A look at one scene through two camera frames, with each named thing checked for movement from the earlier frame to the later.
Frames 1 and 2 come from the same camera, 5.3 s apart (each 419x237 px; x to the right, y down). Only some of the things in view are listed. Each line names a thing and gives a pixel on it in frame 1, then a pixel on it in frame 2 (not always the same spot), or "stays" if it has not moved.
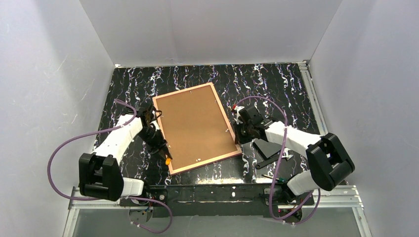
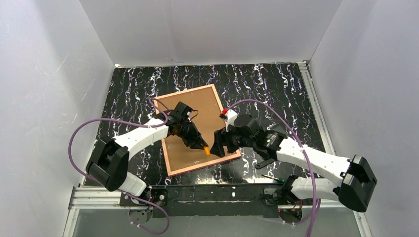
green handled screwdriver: [280, 179] stays
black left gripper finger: [165, 151] to [198, 142]
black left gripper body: [159, 145] to [193, 138]
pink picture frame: [196, 128] stays
